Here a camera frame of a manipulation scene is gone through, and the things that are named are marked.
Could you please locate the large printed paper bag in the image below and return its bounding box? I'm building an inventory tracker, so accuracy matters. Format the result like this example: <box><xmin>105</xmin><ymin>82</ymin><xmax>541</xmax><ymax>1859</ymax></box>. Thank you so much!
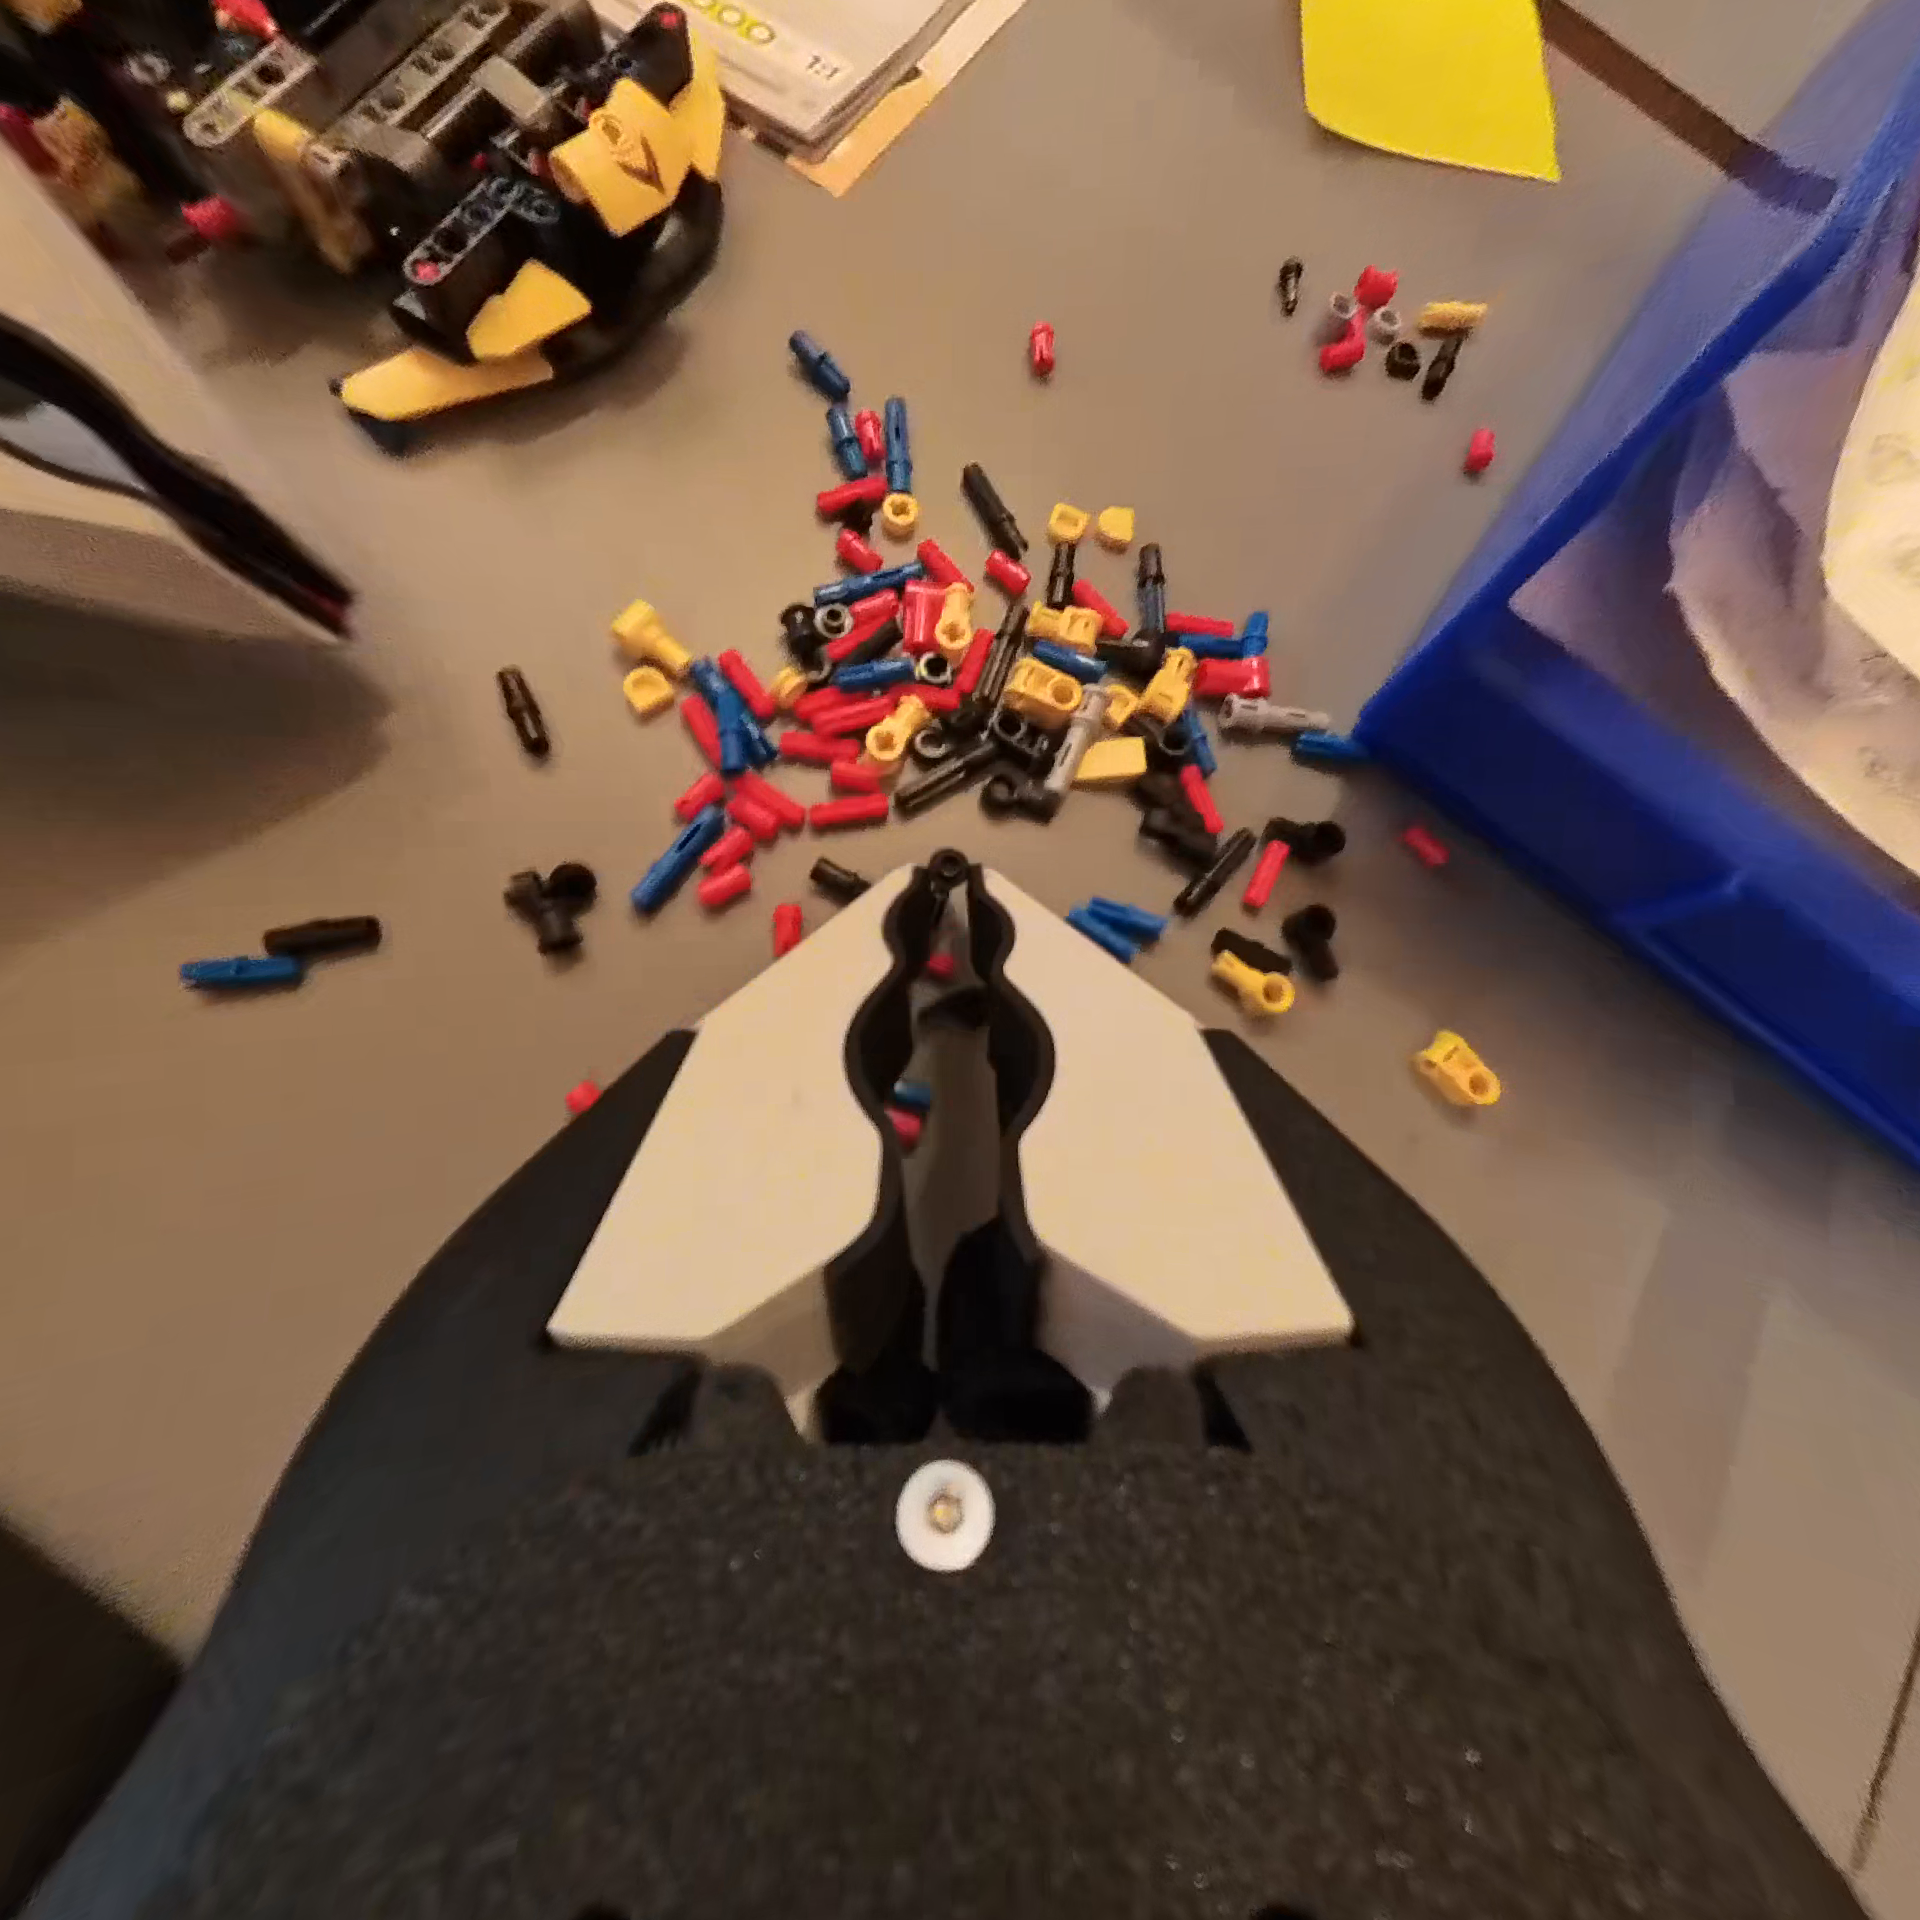
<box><xmin>1666</xmin><ymin>300</ymin><xmax>1920</xmax><ymax>882</ymax></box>

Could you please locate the cluster of small brick pins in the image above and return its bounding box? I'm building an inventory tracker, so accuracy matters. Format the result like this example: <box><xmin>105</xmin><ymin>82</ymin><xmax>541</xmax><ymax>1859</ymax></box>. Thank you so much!
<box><xmin>1273</xmin><ymin>254</ymin><xmax>1496</xmax><ymax>405</ymax></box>

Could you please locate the grey desk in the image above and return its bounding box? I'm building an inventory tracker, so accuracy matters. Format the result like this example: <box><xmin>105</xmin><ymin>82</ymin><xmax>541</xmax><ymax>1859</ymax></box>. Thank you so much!
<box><xmin>0</xmin><ymin>0</ymin><xmax>1920</xmax><ymax>1877</ymax></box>

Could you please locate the black dimpled chair armrest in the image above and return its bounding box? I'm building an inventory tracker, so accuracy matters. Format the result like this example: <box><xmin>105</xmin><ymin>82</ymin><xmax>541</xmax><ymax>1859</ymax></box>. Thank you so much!
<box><xmin>0</xmin><ymin>1514</ymin><xmax>189</xmax><ymax>1890</ymax></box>

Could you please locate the pile of mixed brick pins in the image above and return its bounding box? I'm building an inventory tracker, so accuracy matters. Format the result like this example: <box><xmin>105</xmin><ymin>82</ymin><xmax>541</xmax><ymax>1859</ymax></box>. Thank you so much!
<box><xmin>180</xmin><ymin>323</ymin><xmax>1507</xmax><ymax>1120</ymax></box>

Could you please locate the instruction booklet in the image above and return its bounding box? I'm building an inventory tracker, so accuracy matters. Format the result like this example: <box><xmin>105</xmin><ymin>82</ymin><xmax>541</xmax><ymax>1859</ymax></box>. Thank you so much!
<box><xmin>592</xmin><ymin>0</ymin><xmax>1032</xmax><ymax>198</ymax></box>

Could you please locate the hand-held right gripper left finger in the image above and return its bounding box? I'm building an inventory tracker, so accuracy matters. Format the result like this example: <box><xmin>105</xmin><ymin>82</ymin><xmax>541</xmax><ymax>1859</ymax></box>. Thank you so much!
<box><xmin>546</xmin><ymin>861</ymin><xmax>949</xmax><ymax>1398</ymax></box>

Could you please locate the yellow black brick car model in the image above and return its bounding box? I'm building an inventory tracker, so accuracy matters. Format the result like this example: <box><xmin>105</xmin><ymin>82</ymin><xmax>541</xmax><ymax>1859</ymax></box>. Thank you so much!
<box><xmin>0</xmin><ymin>0</ymin><xmax>733</xmax><ymax>427</ymax></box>

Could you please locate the blue plastic bin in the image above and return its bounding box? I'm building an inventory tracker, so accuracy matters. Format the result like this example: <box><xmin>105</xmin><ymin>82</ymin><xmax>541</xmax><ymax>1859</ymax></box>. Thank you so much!
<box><xmin>1348</xmin><ymin>0</ymin><xmax>1920</xmax><ymax>1172</ymax></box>

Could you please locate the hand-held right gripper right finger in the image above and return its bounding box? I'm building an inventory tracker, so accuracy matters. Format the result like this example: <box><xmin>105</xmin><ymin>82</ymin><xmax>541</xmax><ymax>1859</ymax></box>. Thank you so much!
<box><xmin>962</xmin><ymin>861</ymin><xmax>1359</xmax><ymax>1395</ymax></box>

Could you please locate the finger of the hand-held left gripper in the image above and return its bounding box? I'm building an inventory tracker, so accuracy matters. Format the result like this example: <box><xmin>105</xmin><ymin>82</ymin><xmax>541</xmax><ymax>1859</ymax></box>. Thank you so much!
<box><xmin>0</xmin><ymin>381</ymin><xmax>355</xmax><ymax>648</ymax></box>
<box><xmin>0</xmin><ymin>141</ymin><xmax>355</xmax><ymax>604</ymax></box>

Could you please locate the yellow paper scrap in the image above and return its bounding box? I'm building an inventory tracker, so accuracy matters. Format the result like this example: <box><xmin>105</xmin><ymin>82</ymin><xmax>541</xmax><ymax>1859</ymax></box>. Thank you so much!
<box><xmin>1297</xmin><ymin>0</ymin><xmax>1564</xmax><ymax>187</ymax></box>

